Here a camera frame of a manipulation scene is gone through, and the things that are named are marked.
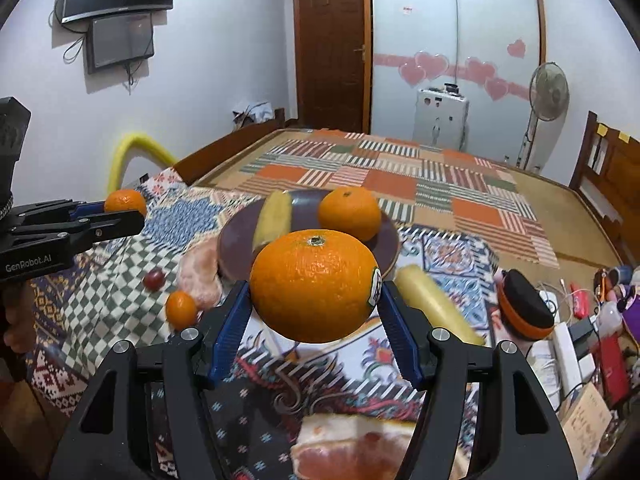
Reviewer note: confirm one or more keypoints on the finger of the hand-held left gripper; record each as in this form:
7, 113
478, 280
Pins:
60, 208
107, 227

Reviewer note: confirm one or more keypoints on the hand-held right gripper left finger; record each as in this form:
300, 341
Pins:
227, 332

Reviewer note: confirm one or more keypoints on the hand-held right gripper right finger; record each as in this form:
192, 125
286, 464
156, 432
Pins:
400, 342

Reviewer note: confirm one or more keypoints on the medium orange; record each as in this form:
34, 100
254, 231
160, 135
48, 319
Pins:
125, 201
350, 212

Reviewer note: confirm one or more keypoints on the small tangerine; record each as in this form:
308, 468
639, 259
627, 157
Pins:
181, 308

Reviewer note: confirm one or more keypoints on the peeled pomelo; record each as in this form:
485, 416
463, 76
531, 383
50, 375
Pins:
200, 272

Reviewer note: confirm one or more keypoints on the large orange with sticker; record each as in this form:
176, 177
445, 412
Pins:
314, 287

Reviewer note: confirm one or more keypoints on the dark purple plate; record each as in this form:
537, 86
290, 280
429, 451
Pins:
305, 212

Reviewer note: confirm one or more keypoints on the person's left hand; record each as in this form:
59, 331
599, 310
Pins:
12, 327

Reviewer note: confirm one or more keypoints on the yellow banana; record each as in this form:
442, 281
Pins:
437, 305
272, 220

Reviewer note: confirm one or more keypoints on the patterned patchwork cloth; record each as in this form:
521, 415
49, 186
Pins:
100, 290

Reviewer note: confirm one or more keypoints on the red grape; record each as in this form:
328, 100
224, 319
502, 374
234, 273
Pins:
154, 279

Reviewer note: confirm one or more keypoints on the yellow foam tube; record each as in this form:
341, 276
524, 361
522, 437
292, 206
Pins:
145, 142

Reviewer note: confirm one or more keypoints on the cut grapefruit half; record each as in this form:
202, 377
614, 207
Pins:
350, 452

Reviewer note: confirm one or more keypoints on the black and orange case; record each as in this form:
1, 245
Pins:
522, 305

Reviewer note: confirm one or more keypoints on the wooden bed footboard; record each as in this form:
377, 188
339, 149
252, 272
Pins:
225, 152

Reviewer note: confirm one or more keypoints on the orange striped patchwork blanket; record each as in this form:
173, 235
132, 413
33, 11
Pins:
440, 185

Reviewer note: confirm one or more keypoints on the white power strip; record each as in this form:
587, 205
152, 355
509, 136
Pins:
565, 355

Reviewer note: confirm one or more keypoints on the pile of clothes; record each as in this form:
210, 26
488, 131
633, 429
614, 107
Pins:
252, 114

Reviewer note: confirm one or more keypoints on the cardboard note card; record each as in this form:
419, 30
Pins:
587, 420

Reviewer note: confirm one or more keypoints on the red flat box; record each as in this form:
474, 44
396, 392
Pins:
612, 367

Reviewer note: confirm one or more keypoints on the white metal box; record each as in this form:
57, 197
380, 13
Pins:
440, 120

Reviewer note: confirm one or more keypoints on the purple plush toy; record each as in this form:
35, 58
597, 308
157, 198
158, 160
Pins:
629, 297

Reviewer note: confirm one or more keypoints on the black device on box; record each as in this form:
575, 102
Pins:
451, 89

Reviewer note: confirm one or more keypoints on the wooden bed headboard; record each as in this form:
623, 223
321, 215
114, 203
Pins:
612, 180

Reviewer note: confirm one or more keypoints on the pink heart decals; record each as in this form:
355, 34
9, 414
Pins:
432, 65

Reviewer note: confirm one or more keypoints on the brown wooden door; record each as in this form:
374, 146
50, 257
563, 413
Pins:
330, 50

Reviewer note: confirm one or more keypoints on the standing electric fan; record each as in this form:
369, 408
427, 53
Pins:
549, 92

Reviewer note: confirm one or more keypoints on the frosted sliding-door wardrobe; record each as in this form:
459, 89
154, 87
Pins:
490, 20

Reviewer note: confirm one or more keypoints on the small wall-mounted monitor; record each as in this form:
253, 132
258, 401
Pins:
120, 42

